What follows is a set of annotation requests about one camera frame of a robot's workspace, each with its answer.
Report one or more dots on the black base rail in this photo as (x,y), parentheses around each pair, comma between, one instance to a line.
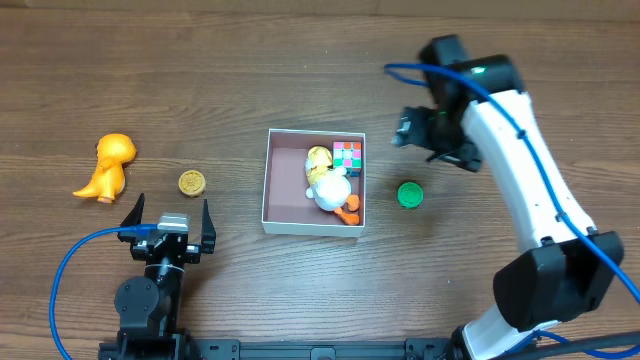
(411,348)

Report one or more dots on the orange toy dinosaur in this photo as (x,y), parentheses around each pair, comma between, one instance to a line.
(108,179)

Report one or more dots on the white box pink interior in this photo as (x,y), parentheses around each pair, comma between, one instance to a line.
(285,208)

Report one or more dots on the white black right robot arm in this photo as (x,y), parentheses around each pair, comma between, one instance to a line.
(483,114)

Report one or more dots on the white plush duck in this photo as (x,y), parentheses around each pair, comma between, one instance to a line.
(329,186)

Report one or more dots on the multicoloured puzzle cube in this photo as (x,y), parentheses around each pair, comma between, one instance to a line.
(348,155)

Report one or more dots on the yellow round disc toy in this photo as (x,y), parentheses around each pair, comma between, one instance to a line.
(192,183)

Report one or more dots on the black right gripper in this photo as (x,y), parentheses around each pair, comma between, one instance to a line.
(417,128)

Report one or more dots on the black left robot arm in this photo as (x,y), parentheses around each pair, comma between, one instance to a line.
(148,305)

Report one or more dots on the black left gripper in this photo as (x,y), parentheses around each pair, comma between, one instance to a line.
(167,251)

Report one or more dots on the green round disc toy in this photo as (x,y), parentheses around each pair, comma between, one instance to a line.
(410,195)

